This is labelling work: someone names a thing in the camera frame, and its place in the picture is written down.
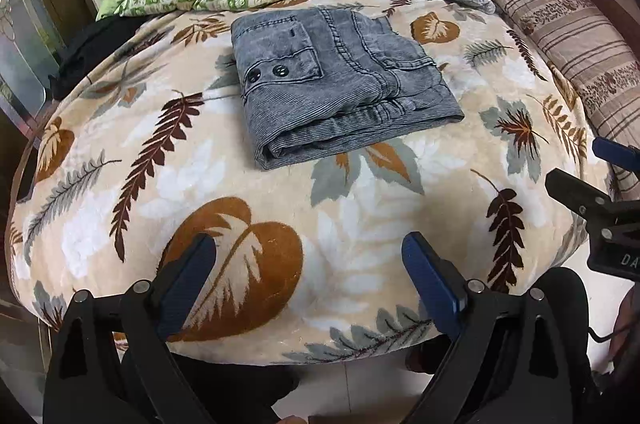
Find striped floral beige pillow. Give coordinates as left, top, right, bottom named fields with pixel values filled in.
left=488, top=0, right=640, bottom=200

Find grey denim pants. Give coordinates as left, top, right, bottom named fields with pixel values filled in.
left=231, top=7, right=464, bottom=170

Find black cable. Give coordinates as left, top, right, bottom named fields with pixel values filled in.
left=587, top=318, right=637, bottom=345

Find leaf pattern fleece blanket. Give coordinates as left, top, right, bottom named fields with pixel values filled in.
left=5, top=0, right=610, bottom=364

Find black garment on bed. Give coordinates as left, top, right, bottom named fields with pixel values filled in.
left=49, top=16, right=150, bottom=101

